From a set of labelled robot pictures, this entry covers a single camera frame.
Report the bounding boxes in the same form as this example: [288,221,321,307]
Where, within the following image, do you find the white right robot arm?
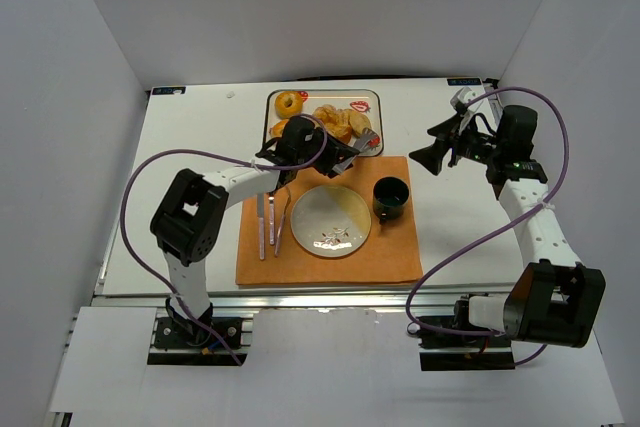
[409,105,606,348]

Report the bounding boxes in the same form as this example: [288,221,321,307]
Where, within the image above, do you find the metal serving tongs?
[353,129,380,156]

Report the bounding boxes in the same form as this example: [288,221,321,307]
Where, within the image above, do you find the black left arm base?
[147,315,250,367]

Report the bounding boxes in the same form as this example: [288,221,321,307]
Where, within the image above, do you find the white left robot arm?
[150,114,379,336]

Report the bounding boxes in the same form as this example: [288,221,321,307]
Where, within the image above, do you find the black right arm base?
[407,295,515,372]

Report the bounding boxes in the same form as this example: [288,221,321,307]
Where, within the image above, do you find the strawberry print white tray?
[263,89,384,157]

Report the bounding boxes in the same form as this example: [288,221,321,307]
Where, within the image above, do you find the sugar crusted round bread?
[313,104,353,144]

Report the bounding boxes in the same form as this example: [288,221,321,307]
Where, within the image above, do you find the oblong golden bread roll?
[349,110,371,137]

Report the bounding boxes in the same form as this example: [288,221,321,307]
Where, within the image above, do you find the cream ceramic plate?
[290,185,372,258]

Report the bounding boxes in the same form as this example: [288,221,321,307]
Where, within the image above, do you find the pink handled spoon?
[268,194,276,246]

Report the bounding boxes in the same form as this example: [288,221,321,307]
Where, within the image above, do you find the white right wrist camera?
[450,86,476,113]

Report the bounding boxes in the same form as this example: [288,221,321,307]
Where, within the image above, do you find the far glazed bagel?
[274,91,304,119]

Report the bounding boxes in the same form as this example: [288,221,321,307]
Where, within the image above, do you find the near glazed bagel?
[269,119,289,138]

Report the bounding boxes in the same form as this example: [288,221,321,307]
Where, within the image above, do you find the orange cloth placemat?
[236,156,423,287]

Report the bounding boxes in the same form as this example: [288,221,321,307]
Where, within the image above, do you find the dark green mug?
[372,177,410,224]

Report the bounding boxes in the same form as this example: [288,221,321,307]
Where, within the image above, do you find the pink handled knife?
[256,193,265,261]

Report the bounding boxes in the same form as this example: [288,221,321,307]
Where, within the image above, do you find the glazed bagel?
[274,91,304,119]
[269,119,289,138]

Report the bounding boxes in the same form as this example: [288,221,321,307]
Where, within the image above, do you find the pink handled fork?
[274,186,292,257]

